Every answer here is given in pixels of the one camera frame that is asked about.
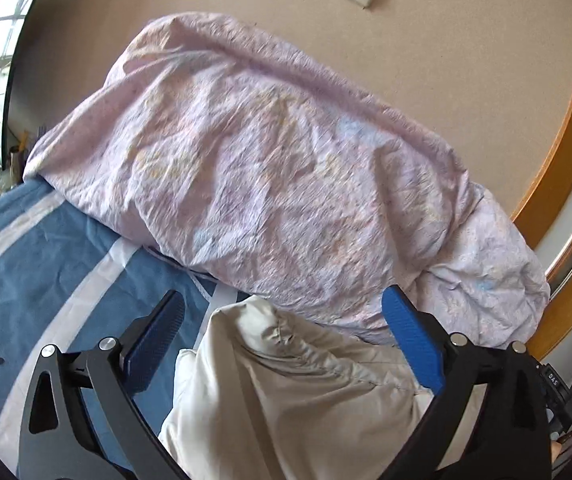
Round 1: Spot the blue white bed sheet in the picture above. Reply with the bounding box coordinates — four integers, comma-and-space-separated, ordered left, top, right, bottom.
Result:
0, 180, 239, 468

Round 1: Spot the pink floral duvet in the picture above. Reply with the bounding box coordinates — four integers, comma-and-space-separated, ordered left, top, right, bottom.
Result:
25, 12, 550, 348

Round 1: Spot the beige puffer down jacket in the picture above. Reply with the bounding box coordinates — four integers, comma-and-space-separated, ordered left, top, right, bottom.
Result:
159, 297, 432, 479

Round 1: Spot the person right hand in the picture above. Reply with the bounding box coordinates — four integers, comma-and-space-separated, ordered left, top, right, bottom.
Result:
552, 440, 572, 471

